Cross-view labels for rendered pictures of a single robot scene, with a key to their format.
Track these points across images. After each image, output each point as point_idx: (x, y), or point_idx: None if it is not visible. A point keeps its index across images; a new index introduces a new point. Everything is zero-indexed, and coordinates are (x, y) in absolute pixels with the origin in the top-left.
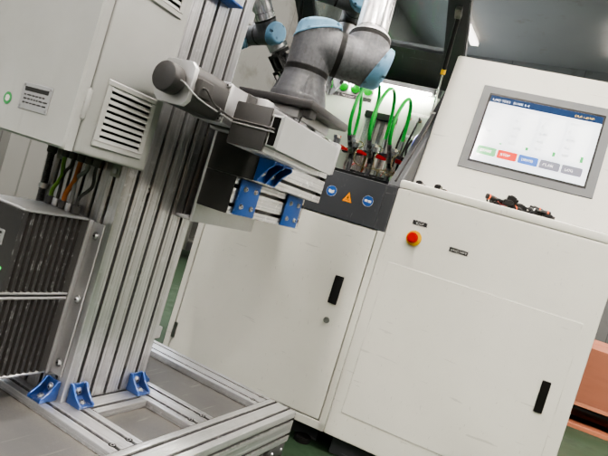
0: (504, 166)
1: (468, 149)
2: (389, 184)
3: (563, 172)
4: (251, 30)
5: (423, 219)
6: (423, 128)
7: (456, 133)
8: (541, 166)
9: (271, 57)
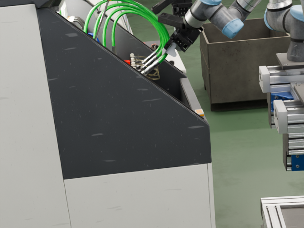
0: (129, 29)
1: (127, 29)
2: (186, 76)
3: (126, 17)
4: (241, 18)
5: None
6: (121, 27)
7: (123, 21)
8: (126, 19)
9: (201, 31)
